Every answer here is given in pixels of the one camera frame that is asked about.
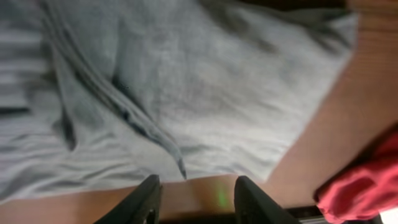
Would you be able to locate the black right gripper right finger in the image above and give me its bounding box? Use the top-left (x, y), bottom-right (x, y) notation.
top-left (234, 176), bottom-right (300, 224)

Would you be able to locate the red printed t-shirt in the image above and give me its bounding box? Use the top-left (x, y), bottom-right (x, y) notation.
top-left (315, 128), bottom-right (397, 223)

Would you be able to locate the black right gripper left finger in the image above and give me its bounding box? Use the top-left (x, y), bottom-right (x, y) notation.
top-left (95, 174), bottom-right (162, 224)

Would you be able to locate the light grey-blue t-shirt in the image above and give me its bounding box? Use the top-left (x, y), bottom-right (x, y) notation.
top-left (1, 0), bottom-right (358, 203)

